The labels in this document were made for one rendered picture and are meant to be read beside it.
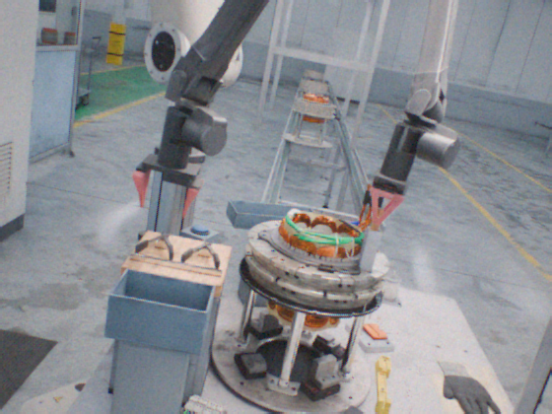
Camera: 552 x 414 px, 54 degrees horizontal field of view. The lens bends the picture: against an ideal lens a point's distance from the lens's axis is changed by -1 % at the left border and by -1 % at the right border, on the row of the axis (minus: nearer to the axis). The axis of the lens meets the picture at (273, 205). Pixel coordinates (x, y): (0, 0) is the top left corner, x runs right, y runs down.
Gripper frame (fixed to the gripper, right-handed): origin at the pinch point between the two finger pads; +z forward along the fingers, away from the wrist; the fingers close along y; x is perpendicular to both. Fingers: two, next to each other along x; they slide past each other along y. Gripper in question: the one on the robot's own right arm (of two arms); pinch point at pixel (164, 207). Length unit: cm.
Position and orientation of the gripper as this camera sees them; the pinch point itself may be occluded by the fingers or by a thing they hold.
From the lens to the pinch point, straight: 108.8
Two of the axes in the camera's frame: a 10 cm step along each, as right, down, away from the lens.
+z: -2.4, 9.1, 3.4
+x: 0.4, -3.4, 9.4
